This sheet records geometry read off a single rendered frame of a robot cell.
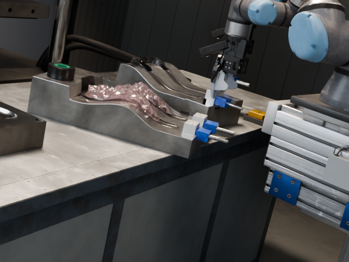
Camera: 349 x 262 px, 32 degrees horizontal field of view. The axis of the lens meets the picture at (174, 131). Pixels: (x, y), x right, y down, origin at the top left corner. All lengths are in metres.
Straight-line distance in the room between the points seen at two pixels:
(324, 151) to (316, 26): 0.34
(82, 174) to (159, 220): 0.52
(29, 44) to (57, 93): 2.85
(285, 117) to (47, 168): 0.67
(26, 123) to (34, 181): 0.20
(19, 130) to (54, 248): 0.29
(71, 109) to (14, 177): 0.46
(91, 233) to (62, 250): 0.11
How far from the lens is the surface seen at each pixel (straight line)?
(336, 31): 1.54
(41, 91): 1.79
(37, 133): 1.52
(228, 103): 1.98
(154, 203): 1.81
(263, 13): 1.82
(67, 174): 1.41
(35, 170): 1.40
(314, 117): 1.66
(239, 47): 1.94
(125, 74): 2.11
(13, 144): 1.48
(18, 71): 2.38
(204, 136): 1.72
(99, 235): 1.63
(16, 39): 4.53
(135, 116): 1.69
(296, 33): 1.56
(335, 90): 1.62
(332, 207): 1.71
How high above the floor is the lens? 1.32
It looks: 16 degrees down
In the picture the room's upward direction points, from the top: 12 degrees clockwise
